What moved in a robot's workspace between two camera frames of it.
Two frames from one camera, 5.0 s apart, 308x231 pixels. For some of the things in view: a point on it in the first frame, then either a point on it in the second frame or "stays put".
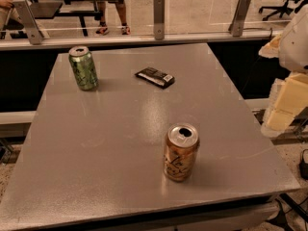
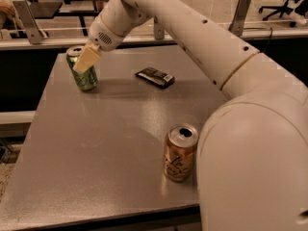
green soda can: (84, 67) stays put
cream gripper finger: (289, 98) → (108, 28)
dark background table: (79, 4) stays put
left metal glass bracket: (34, 34) stays put
